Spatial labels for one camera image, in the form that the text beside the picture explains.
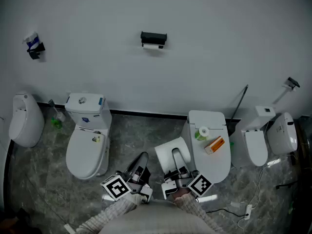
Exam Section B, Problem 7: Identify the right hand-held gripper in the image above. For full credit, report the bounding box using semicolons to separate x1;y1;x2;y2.
161;148;213;200

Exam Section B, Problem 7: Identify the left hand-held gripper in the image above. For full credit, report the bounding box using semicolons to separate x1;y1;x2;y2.
100;152;154;204

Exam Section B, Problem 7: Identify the white toilet paper roll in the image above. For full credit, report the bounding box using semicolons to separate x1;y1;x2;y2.
155;137;192;173

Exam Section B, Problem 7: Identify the person's right forearm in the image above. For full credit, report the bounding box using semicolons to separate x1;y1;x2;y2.
173;188;226;234

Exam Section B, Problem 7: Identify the person's left forearm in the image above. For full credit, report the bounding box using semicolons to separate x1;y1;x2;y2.
75;193;148;234

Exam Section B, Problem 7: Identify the white flat-lid smart toilet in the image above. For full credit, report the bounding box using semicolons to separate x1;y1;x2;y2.
181;110;232;184

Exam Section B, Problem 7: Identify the white two-piece toilet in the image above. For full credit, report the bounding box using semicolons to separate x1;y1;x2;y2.
65;93;113;180

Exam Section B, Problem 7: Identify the white toilet with box tank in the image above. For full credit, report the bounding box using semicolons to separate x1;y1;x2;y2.
230;105;276;168

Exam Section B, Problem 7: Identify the toilet brush with holder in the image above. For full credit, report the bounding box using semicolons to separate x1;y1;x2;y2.
47;98;66;123

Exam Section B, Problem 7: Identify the white rounded smart toilet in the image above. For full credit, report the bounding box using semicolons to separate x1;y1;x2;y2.
267;112;298;156

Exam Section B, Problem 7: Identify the black wall paper holder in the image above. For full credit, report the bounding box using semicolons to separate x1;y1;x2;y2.
140;31;168;50

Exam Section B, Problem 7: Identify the green roll with white core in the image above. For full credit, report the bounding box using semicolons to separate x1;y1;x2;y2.
194;126;210;141

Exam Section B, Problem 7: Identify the orange and white box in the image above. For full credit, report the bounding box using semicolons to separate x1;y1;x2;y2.
204;136;226;155

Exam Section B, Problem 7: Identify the person's torso in knit sweater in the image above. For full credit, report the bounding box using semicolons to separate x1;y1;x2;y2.
97;198;215;234

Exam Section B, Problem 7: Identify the black rod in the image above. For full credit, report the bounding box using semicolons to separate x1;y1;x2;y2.
230;84;249;124

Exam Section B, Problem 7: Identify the black floor stand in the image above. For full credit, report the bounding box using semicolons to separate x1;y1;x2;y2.
276;182;298;190

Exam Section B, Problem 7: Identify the blue and white tissue pack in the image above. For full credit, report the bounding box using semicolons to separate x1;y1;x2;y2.
22;32;40;50

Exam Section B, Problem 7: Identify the black cable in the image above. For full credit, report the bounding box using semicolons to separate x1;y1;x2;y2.
206;208;247;217

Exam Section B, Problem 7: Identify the white cable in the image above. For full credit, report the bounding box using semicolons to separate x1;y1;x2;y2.
251;164;269;209

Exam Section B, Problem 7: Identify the black wall shelf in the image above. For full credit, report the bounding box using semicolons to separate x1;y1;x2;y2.
282;77;301;92

